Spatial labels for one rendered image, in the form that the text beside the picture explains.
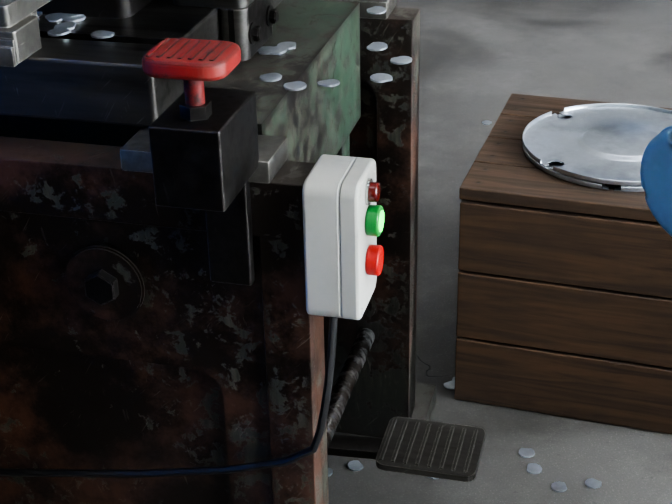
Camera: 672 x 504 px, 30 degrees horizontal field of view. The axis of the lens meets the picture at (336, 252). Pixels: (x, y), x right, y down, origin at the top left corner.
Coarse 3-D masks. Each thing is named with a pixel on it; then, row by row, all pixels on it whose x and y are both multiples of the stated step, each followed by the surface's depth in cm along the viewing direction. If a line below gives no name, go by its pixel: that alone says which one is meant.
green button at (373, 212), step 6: (372, 210) 110; (378, 210) 110; (366, 216) 110; (372, 216) 110; (378, 216) 110; (366, 222) 110; (372, 222) 110; (378, 222) 110; (366, 228) 111; (372, 228) 110; (378, 228) 111; (372, 234) 111; (378, 234) 111
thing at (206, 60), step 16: (160, 48) 99; (176, 48) 98; (192, 48) 99; (208, 48) 99; (224, 48) 98; (144, 64) 97; (160, 64) 96; (176, 64) 96; (192, 64) 96; (208, 64) 96; (224, 64) 96; (192, 80) 96; (208, 80) 96; (192, 96) 99
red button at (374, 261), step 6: (372, 246) 113; (378, 246) 113; (372, 252) 112; (378, 252) 112; (366, 258) 112; (372, 258) 112; (378, 258) 112; (366, 264) 112; (372, 264) 112; (378, 264) 112; (366, 270) 113; (372, 270) 112; (378, 270) 113
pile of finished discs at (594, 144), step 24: (552, 120) 190; (576, 120) 189; (600, 120) 189; (624, 120) 189; (648, 120) 189; (528, 144) 182; (552, 144) 182; (576, 144) 181; (600, 144) 180; (624, 144) 180; (552, 168) 174; (576, 168) 174; (600, 168) 174; (624, 168) 174
